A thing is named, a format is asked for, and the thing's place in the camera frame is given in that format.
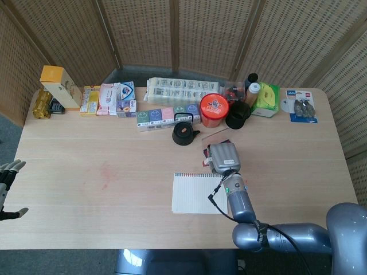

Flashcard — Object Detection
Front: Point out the blue blister card pack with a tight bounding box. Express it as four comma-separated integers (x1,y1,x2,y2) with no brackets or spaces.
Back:
285,88,318,124

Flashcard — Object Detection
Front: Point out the orange snack tub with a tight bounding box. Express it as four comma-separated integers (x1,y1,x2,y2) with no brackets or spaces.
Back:
200,93,231,129

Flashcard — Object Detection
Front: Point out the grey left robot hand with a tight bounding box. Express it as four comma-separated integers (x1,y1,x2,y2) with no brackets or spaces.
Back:
0,159,29,222

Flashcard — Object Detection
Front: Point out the clear plastic box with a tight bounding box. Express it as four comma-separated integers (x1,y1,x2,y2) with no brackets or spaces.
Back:
222,81,247,103

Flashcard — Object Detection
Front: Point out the black teapot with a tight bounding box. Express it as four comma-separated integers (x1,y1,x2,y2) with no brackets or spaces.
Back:
171,112,201,147

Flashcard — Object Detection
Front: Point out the green tissue box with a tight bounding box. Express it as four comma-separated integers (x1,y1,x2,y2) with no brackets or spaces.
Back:
251,81,281,119

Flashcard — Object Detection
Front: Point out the long clear-wrapped tissue pack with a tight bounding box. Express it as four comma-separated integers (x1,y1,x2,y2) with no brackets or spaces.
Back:
144,77,226,106

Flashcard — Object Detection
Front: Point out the gold foil packet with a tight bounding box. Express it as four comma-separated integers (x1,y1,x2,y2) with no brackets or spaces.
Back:
32,88,54,119

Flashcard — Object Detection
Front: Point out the small purple box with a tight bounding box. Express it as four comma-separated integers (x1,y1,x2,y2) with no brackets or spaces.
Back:
116,99,138,119

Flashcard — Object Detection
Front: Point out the red ink pad clear lid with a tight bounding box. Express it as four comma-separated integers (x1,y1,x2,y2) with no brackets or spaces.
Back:
201,128,233,168

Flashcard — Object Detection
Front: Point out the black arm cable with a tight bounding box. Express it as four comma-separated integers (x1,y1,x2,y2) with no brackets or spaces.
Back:
208,174,312,275

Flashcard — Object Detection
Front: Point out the yellow cardboard box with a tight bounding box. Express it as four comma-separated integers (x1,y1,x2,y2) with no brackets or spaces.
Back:
79,85,101,117

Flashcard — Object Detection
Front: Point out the brown bottle white cap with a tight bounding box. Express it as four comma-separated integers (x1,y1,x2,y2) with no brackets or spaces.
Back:
245,82,260,106

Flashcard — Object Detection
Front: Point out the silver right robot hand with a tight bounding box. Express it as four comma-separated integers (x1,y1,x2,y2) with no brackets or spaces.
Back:
205,142,242,175

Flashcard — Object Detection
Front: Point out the pink wet wipes pack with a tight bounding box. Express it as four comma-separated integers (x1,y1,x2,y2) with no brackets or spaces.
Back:
96,82,121,116

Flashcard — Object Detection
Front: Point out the blue and white box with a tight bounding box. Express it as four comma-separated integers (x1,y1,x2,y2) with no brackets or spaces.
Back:
117,81,136,101

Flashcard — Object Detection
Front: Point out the wooden folding screen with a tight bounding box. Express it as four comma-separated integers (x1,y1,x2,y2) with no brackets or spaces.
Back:
0,0,367,201

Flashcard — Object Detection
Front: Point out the colourful pocket tissue multipack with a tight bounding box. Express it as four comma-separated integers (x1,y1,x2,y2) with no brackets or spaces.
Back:
135,103,201,133

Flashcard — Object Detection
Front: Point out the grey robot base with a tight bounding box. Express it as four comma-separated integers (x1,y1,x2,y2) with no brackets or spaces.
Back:
114,249,240,275

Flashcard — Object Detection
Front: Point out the black mesh pen holder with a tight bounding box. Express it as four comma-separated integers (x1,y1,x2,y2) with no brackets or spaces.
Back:
225,101,252,130

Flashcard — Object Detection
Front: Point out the tall cream gift box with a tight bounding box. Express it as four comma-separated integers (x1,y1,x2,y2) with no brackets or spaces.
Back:
39,65,83,111

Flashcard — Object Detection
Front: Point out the white spiral lined notebook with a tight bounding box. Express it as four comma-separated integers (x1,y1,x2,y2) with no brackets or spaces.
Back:
171,172,230,215

